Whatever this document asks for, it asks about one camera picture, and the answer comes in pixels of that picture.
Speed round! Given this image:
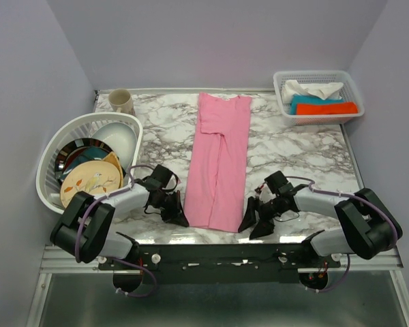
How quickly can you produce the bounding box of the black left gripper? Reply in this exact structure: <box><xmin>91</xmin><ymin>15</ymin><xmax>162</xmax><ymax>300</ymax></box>
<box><xmin>152</xmin><ymin>190</ymin><xmax>190</xmax><ymax>227</ymax></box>

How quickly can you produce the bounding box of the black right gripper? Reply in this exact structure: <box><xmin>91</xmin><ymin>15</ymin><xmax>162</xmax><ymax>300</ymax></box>
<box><xmin>238</xmin><ymin>195</ymin><xmax>286</xmax><ymax>239</ymax></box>

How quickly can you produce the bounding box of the pink t shirt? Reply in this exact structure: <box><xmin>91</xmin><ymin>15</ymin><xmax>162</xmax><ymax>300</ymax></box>
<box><xmin>184</xmin><ymin>93</ymin><xmax>252</xmax><ymax>233</ymax></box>

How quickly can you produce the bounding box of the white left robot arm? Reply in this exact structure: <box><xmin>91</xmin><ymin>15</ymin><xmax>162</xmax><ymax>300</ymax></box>
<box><xmin>50</xmin><ymin>164</ymin><xmax>190</xmax><ymax>269</ymax></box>

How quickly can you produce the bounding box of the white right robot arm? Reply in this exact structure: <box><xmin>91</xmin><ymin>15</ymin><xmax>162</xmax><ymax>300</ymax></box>
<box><xmin>238</xmin><ymin>171</ymin><xmax>403</xmax><ymax>267</ymax></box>

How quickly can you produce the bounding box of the tan scalloped dish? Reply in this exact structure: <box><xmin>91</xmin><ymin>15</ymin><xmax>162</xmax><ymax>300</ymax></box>
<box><xmin>102</xmin><ymin>152</ymin><xmax>122</xmax><ymax>171</ymax></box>

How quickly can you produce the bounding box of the beige bird pattern plate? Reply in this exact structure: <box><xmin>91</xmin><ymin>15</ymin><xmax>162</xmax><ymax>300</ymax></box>
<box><xmin>60</xmin><ymin>161</ymin><xmax>123</xmax><ymax>208</ymax></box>

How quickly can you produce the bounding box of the white ceramic bowl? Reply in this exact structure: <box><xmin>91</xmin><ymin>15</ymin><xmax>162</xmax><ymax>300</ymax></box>
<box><xmin>91</xmin><ymin>122</ymin><xmax>138</xmax><ymax>170</ymax></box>

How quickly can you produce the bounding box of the teal ceramic plate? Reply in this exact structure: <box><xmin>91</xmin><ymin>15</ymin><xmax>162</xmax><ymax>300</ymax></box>
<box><xmin>63</xmin><ymin>146</ymin><xmax>111</xmax><ymax>174</ymax></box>

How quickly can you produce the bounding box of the dark striped rim plate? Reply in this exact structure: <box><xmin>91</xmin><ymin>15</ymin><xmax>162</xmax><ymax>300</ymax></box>
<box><xmin>54</xmin><ymin>138</ymin><xmax>112</xmax><ymax>183</ymax></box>

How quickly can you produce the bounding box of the beige ceramic mug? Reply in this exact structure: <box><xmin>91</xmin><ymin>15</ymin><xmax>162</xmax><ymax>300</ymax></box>
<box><xmin>108</xmin><ymin>89</ymin><xmax>136</xmax><ymax>116</ymax></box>

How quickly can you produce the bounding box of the white oval dish basket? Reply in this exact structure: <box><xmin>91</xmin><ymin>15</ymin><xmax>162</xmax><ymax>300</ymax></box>
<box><xmin>35</xmin><ymin>112</ymin><xmax>143</xmax><ymax>215</ymax></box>

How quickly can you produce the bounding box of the teal folded t shirt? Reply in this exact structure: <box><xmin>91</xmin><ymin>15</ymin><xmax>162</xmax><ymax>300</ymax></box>
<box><xmin>289</xmin><ymin>95</ymin><xmax>344</xmax><ymax>115</ymax></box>

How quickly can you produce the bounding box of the orange folded t shirt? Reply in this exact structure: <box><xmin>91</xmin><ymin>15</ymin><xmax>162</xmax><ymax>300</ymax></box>
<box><xmin>296</xmin><ymin>102</ymin><xmax>359</xmax><ymax>115</ymax></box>

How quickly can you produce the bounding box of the white plastic mesh basket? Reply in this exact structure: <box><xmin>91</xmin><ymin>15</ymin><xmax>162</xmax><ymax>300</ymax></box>
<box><xmin>273</xmin><ymin>70</ymin><xmax>365</xmax><ymax>126</ymax></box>

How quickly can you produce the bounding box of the white folded t shirt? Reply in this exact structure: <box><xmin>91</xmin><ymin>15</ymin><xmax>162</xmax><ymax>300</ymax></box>
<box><xmin>280</xmin><ymin>80</ymin><xmax>344</xmax><ymax>104</ymax></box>

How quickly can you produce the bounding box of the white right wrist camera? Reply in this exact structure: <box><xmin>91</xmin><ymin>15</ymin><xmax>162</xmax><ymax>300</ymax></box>
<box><xmin>255</xmin><ymin>185</ymin><xmax>275</xmax><ymax>202</ymax></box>

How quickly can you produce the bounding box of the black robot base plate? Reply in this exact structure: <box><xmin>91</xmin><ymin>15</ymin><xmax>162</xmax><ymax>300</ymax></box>
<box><xmin>98</xmin><ymin>234</ymin><xmax>342</xmax><ymax>285</ymax></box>

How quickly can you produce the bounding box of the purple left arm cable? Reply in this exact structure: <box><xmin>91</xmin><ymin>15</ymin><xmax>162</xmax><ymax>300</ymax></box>
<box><xmin>74</xmin><ymin>164</ymin><xmax>158</xmax><ymax>298</ymax></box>

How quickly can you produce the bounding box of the aluminium frame rail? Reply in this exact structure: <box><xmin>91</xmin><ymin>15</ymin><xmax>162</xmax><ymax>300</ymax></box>
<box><xmin>41</xmin><ymin>243</ymin><xmax>403</xmax><ymax>273</ymax></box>

